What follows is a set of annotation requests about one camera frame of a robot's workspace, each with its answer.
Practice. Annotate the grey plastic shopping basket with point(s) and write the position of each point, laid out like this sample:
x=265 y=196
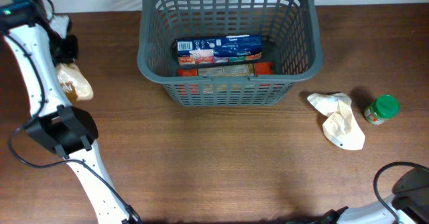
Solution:
x=289 y=31

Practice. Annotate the clear bag with brown label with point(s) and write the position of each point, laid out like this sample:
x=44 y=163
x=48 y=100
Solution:
x=73 y=83

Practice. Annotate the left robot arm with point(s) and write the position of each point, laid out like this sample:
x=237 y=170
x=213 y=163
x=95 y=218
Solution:
x=41 y=41

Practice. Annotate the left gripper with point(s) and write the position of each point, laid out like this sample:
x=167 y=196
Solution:
x=72 y=53

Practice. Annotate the orange pasta packet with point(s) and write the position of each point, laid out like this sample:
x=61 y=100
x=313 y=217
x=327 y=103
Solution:
x=253 y=69

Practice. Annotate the blue carton box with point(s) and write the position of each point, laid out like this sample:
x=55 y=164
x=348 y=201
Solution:
x=218 y=50

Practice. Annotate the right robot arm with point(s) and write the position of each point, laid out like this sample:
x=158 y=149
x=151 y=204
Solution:
x=407 y=203

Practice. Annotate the beige paper bag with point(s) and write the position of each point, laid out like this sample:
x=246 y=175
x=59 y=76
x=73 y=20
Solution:
x=340 y=127

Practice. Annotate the green lidded jar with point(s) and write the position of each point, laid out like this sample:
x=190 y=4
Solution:
x=382 y=109

